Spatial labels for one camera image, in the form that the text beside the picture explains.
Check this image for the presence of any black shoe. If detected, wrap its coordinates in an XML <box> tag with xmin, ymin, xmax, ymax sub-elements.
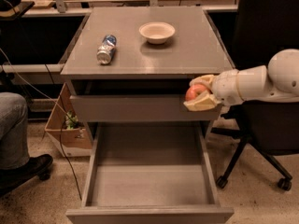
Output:
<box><xmin>0</xmin><ymin>154</ymin><xmax>53</xmax><ymax>189</ymax></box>

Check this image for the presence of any black office chair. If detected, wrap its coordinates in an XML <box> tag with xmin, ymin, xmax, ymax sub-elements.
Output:
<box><xmin>210</xmin><ymin>0</ymin><xmax>299</xmax><ymax>190</ymax></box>

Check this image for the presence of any cardboard box on floor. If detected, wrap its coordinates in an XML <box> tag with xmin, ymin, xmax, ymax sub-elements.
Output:
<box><xmin>45</xmin><ymin>84</ymin><xmax>92</xmax><ymax>157</ymax></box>

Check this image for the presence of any grey drawer cabinet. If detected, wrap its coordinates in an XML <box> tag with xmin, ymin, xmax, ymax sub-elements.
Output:
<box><xmin>60</xmin><ymin>6</ymin><xmax>235</xmax><ymax>147</ymax></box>

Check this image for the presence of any black floor cable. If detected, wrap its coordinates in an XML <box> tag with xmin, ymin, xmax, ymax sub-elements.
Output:
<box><xmin>43</xmin><ymin>63</ymin><xmax>83</xmax><ymax>202</ymax></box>

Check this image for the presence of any white paper bowl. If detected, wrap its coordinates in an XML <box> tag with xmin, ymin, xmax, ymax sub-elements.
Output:
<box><xmin>139</xmin><ymin>22</ymin><xmax>176</xmax><ymax>45</ymax></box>

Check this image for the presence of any open grey middle drawer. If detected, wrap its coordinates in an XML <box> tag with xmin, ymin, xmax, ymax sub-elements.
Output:
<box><xmin>66</xmin><ymin>122</ymin><xmax>234</xmax><ymax>224</ymax></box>

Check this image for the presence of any person leg in jeans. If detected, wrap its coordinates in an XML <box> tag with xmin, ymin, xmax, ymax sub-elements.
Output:
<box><xmin>0</xmin><ymin>92</ymin><xmax>29</xmax><ymax>170</ymax></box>

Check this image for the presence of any red apple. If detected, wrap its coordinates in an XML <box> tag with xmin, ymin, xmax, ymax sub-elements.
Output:
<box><xmin>185</xmin><ymin>84</ymin><xmax>207</xmax><ymax>101</ymax></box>

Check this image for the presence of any grey top drawer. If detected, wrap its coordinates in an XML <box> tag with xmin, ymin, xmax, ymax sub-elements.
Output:
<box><xmin>70</xmin><ymin>79</ymin><xmax>221</xmax><ymax>122</ymax></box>

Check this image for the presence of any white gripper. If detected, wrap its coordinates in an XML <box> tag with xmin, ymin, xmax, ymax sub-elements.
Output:
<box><xmin>183</xmin><ymin>69</ymin><xmax>243</xmax><ymax>111</ymax></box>

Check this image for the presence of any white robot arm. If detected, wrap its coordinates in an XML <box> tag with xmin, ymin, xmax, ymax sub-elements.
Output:
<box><xmin>184</xmin><ymin>49</ymin><xmax>299</xmax><ymax>111</ymax></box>

